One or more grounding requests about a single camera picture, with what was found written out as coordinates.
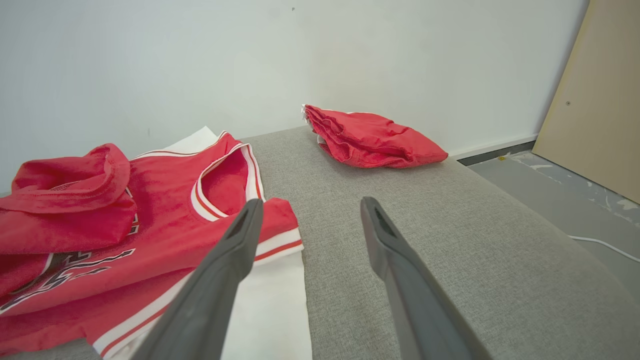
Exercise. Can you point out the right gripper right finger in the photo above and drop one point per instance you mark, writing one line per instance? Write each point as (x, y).
(420, 310)

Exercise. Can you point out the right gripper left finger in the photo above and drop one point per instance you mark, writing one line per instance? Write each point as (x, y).
(210, 300)

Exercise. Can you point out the red white basketball jersey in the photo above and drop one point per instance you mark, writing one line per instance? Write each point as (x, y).
(150, 240)

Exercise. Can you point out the stack of red shirts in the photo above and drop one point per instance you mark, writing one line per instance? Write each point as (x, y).
(375, 140)

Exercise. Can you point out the grey fabric sofa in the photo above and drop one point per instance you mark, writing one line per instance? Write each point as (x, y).
(450, 250)

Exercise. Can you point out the white baseboard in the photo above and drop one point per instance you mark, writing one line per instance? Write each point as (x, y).
(495, 146)

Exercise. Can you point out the beige wooden board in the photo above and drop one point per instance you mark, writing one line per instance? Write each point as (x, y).
(600, 100)

